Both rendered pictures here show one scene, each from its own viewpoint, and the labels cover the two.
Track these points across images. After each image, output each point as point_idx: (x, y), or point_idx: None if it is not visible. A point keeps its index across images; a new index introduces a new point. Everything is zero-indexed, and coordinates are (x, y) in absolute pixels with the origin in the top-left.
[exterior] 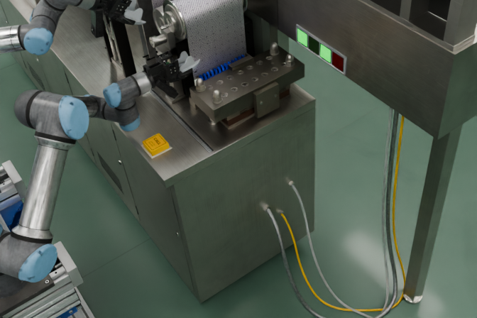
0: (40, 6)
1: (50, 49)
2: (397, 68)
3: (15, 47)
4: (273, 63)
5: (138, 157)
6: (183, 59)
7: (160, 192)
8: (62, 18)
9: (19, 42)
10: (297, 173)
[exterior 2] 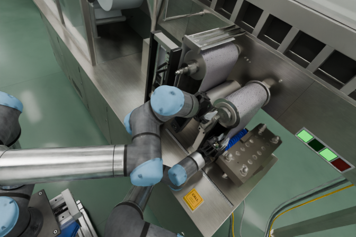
0: (143, 117)
1: (100, 93)
2: None
3: (117, 176)
4: (264, 138)
5: (166, 189)
6: (219, 138)
7: (181, 217)
8: (106, 69)
9: (124, 173)
10: None
